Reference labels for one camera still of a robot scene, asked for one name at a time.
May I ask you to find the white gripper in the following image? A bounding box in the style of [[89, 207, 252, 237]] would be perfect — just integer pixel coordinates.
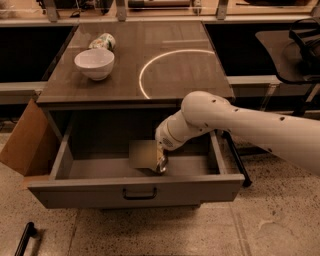
[[129, 119, 183, 170]]

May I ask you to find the crushed orange soda can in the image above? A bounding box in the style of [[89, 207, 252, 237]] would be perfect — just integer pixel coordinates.
[[156, 145, 168, 174]]

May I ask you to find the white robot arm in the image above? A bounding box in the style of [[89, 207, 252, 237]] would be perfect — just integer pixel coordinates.
[[129, 91, 320, 175]]

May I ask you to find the open grey top drawer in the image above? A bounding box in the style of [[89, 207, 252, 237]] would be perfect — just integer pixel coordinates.
[[28, 112, 244, 209]]

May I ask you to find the grey cabinet with wooden top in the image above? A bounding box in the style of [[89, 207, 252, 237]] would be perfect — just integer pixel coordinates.
[[37, 21, 234, 135]]

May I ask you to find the white ceramic bowl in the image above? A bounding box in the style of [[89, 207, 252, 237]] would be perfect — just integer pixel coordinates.
[[74, 48, 115, 81]]

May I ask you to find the black table leg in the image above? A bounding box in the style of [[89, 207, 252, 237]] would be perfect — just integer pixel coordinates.
[[222, 132, 252, 187]]

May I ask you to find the brown cardboard panel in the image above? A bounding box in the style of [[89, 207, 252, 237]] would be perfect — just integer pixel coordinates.
[[0, 99, 59, 176]]

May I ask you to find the black drawer handle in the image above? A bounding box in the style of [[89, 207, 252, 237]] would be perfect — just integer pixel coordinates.
[[122, 188, 157, 201]]

